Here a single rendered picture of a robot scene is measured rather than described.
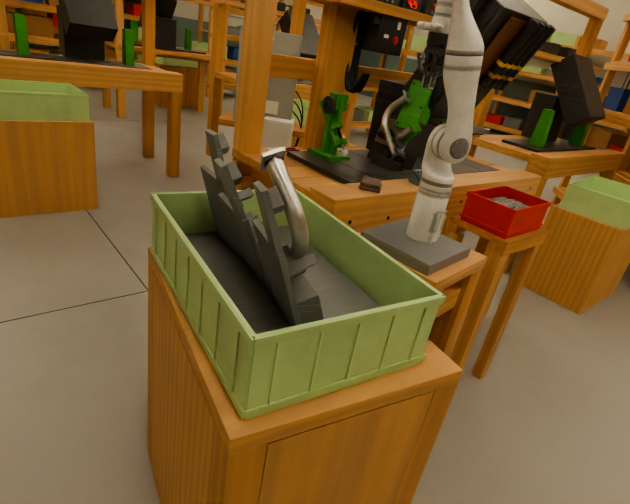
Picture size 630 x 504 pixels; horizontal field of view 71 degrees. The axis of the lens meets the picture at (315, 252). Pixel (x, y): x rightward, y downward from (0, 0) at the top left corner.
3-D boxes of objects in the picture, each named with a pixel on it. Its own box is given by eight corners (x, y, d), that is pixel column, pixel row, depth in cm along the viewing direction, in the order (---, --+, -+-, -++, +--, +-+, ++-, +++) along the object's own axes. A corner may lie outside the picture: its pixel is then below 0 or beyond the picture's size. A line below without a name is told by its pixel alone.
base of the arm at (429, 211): (440, 238, 136) (457, 185, 129) (428, 245, 129) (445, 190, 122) (413, 227, 141) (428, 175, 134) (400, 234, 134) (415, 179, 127)
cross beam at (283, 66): (443, 94, 267) (447, 78, 263) (258, 75, 187) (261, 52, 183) (436, 92, 270) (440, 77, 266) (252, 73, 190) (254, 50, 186)
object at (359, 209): (532, 202, 246) (543, 176, 239) (327, 241, 153) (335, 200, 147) (509, 193, 255) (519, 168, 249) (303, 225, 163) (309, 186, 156)
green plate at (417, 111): (423, 137, 198) (444, 90, 193) (413, 132, 193) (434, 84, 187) (404, 130, 206) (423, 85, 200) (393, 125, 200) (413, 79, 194)
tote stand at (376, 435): (380, 581, 129) (464, 370, 95) (202, 680, 103) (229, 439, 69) (282, 411, 180) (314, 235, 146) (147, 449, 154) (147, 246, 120)
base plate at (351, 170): (499, 173, 237) (500, 169, 236) (349, 187, 169) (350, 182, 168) (436, 151, 265) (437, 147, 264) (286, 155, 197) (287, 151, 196)
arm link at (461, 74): (458, 56, 106) (438, 53, 114) (441, 167, 119) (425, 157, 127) (491, 56, 108) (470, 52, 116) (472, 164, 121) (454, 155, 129)
